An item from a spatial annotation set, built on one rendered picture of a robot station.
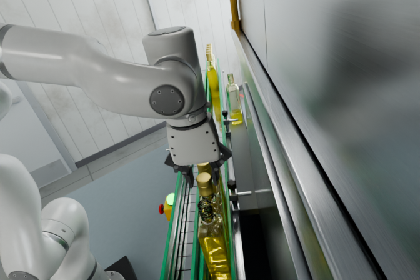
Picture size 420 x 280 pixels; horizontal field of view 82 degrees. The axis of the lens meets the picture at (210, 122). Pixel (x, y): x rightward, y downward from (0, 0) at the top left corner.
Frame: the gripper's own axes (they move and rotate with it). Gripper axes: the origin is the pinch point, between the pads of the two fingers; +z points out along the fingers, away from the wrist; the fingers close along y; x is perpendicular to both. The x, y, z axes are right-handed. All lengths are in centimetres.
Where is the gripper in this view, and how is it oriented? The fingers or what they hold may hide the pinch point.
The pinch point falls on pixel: (202, 176)
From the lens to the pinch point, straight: 55.7
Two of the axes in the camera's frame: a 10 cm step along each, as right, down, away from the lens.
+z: 1.7, 8.5, 5.1
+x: -0.2, 5.1, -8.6
